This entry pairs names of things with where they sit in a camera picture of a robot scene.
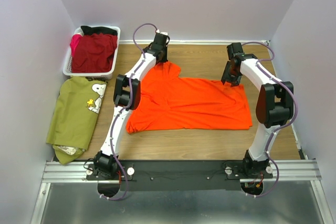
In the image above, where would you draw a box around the black t shirt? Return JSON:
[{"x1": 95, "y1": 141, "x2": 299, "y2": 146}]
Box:
[{"x1": 80, "y1": 26, "x2": 118, "y2": 36}]

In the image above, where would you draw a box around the pink t shirt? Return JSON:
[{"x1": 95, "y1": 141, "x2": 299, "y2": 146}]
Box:
[{"x1": 70, "y1": 33, "x2": 82, "y2": 55}]

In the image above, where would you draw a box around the orange t shirt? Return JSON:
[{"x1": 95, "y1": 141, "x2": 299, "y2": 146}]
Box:
[{"x1": 126, "y1": 62, "x2": 253, "y2": 134}]

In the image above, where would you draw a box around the olive green snoopy t shirt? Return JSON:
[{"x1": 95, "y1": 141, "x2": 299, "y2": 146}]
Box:
[{"x1": 46, "y1": 76, "x2": 108, "y2": 165}]

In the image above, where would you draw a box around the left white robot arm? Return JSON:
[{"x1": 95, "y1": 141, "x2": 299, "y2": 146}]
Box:
[{"x1": 93, "y1": 31, "x2": 170, "y2": 180}]

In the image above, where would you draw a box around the aluminium frame rail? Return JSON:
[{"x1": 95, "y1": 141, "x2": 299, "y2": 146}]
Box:
[{"x1": 41, "y1": 159, "x2": 322, "y2": 183}]

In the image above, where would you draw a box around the dark red t shirt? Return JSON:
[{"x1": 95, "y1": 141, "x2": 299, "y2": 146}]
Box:
[{"x1": 71, "y1": 34, "x2": 118, "y2": 73}]

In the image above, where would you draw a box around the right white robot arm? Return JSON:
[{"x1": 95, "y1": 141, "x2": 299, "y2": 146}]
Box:
[{"x1": 221, "y1": 42, "x2": 296, "y2": 178}]

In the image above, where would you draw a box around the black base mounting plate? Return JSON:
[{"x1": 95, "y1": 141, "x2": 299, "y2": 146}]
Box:
[{"x1": 85, "y1": 158, "x2": 273, "y2": 194}]

